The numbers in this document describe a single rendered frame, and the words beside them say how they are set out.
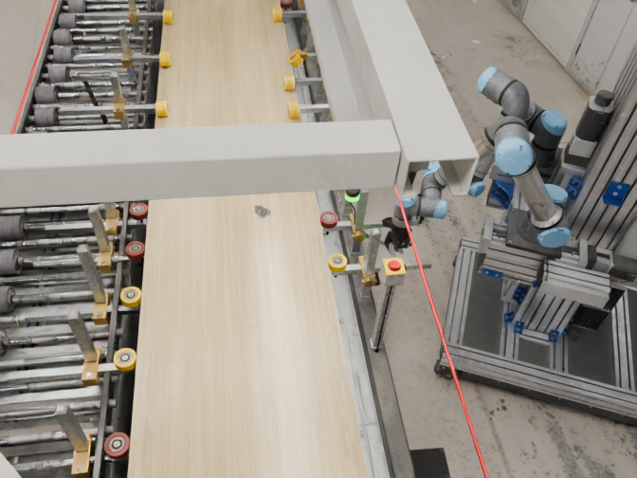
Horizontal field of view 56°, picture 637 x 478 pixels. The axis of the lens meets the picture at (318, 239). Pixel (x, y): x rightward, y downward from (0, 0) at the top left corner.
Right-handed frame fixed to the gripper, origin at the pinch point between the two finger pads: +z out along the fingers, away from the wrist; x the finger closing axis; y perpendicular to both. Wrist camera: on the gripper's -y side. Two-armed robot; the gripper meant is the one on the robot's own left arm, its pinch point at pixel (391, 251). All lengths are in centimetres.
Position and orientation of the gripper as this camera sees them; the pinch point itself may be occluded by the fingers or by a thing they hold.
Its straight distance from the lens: 255.0
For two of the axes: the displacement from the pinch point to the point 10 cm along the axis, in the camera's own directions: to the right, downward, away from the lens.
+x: 8.8, -3.1, 3.5
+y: 4.6, 6.7, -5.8
